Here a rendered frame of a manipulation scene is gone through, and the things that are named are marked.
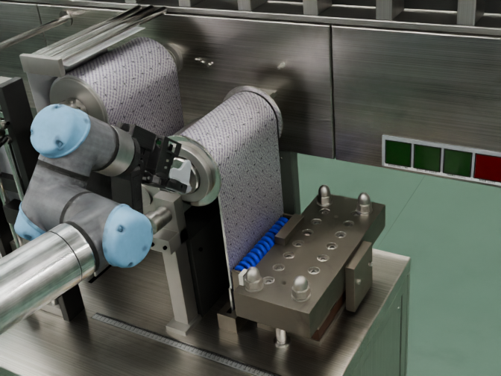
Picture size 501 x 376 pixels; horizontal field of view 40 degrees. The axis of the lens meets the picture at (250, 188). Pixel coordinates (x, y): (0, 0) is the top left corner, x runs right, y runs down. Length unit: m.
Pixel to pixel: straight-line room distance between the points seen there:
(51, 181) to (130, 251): 0.17
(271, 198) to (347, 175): 2.32
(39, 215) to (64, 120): 0.13
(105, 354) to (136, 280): 0.24
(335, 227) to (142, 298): 0.45
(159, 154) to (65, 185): 0.20
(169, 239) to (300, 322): 0.29
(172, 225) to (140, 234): 0.43
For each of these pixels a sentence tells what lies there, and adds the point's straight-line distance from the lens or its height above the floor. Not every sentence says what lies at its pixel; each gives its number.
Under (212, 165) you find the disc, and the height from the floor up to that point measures 1.28.
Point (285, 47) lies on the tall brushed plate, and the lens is 1.44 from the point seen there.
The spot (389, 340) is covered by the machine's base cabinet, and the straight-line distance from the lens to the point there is 1.61.
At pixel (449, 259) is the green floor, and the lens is 3.14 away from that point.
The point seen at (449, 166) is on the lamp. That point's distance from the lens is 1.40.
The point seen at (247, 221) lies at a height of 1.10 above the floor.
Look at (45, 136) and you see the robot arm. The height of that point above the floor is 1.47.
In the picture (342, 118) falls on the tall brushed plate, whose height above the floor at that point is 1.24.
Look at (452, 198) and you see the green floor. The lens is 3.58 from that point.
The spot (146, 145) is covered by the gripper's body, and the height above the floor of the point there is 1.38.
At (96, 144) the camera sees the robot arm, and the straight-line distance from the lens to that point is 0.99.
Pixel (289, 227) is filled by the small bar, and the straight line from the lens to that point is 1.44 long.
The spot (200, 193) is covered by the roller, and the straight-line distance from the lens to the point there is 1.26.
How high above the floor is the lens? 1.84
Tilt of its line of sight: 30 degrees down
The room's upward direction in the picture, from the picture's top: 6 degrees counter-clockwise
